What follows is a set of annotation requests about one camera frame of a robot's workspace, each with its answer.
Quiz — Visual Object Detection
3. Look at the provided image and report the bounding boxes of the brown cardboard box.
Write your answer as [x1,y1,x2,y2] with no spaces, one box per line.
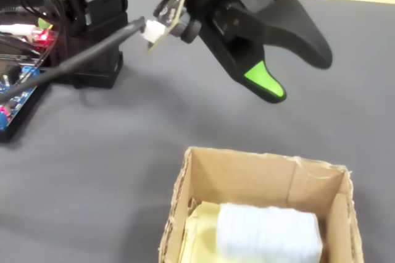
[156,145,364,263]

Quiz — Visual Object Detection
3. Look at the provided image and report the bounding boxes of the pale yellow paper sheets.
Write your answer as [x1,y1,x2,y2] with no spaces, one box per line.
[178,199,322,263]

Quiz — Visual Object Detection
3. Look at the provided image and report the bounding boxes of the large grey table mat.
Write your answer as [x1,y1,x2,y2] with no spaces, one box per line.
[0,0,395,263]

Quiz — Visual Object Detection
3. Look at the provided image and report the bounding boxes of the controller board green terminal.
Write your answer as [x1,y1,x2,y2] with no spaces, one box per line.
[0,17,60,60]

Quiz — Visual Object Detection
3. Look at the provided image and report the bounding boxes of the blue circuit board black holder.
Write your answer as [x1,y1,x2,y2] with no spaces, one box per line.
[0,61,48,144]

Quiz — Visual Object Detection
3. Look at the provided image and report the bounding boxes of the small camera circuit board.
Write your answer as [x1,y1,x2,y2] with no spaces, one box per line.
[141,0,202,56]

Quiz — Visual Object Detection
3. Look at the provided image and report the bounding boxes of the black sleeved camera cable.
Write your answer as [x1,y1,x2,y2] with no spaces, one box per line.
[0,17,146,104]

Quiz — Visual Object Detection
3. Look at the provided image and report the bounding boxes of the white cable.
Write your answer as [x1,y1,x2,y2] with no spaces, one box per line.
[0,24,36,38]

